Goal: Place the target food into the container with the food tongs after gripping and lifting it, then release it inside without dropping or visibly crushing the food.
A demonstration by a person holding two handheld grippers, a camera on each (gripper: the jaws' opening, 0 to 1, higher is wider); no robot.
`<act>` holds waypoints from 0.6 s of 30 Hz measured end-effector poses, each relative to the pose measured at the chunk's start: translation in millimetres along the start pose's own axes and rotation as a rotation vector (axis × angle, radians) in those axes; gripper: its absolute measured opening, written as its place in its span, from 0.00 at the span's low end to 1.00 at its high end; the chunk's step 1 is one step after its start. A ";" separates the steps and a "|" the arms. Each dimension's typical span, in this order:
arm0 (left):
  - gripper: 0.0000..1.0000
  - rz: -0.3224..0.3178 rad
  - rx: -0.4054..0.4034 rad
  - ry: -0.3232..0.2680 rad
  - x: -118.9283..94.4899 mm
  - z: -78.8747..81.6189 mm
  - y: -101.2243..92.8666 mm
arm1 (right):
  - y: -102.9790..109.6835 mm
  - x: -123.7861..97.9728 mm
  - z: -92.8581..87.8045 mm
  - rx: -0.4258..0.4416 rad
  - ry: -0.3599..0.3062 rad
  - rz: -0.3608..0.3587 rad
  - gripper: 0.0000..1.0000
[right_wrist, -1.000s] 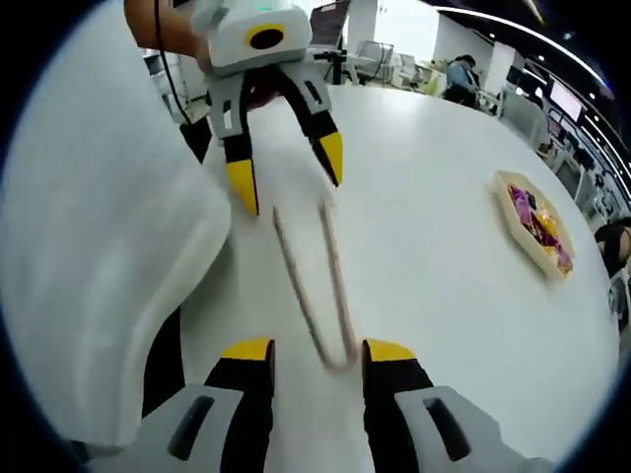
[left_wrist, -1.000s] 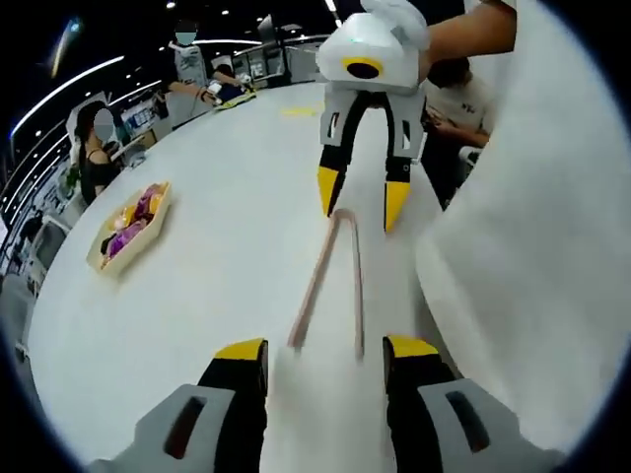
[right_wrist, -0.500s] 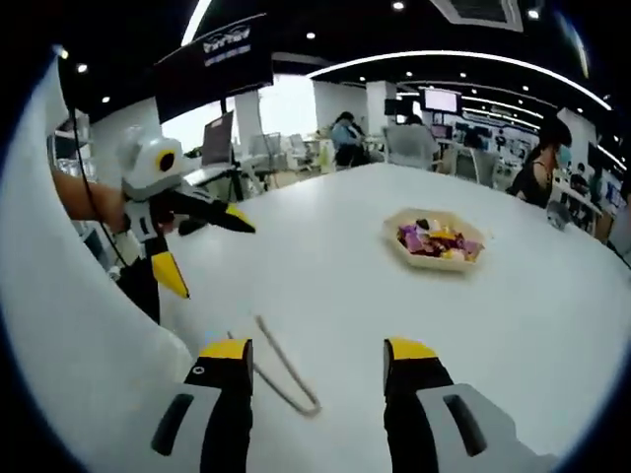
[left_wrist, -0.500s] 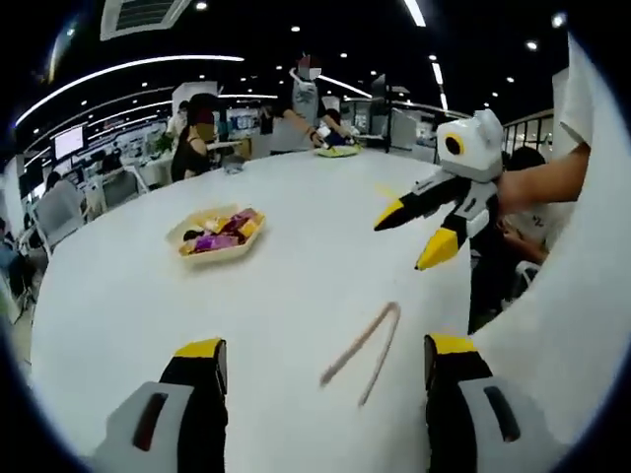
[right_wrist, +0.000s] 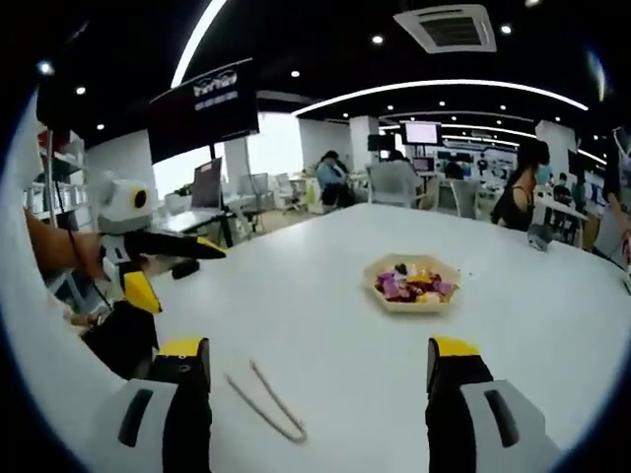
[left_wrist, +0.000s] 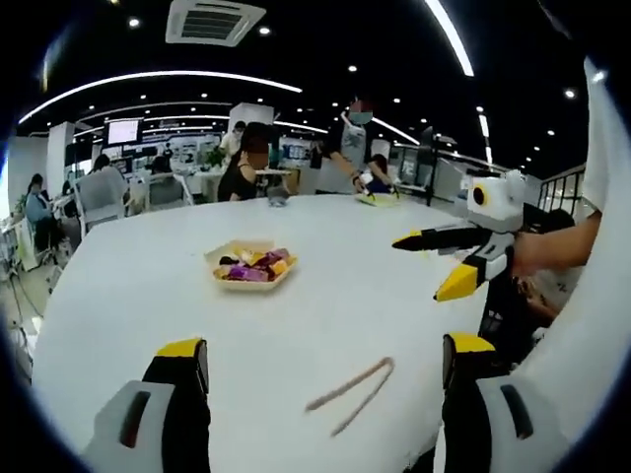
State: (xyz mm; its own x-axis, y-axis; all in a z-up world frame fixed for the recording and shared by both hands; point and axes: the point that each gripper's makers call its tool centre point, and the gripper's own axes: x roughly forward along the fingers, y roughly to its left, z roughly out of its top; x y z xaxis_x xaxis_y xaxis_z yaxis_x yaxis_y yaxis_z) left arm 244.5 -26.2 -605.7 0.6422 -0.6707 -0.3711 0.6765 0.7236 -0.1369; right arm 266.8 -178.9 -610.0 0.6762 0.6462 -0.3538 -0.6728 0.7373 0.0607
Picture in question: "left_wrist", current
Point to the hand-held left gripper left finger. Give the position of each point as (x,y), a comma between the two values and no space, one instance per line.
(182,424)

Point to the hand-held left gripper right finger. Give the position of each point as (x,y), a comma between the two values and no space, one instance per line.
(466,424)

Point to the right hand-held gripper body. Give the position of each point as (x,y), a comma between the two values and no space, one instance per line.
(498,212)

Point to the beige hexagonal container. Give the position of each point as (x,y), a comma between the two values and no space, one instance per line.
(246,287)

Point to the small black object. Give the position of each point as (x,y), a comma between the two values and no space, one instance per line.
(228,260)

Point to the pile of snack packets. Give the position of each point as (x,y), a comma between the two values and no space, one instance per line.
(261,268)

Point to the person's right hand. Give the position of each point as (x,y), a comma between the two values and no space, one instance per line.
(527,251)

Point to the black panel on tripod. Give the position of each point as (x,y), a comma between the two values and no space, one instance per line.
(426,143)

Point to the straight ceiling light strip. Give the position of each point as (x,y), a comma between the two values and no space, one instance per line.
(452,37)

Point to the white office chair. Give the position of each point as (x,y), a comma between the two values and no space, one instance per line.
(101,202)
(167,189)

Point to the green potted plant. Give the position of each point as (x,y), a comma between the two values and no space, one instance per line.
(214,157)

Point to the round ceiling spotlights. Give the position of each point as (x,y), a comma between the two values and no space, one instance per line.
(264,30)

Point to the bright hanging monitor screen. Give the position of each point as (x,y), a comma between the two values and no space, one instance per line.
(123,131)

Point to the ceiling air conditioner vent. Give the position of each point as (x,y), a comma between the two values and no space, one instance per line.
(217,22)

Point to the curved ceiling light strip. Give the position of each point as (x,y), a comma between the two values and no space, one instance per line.
(172,73)

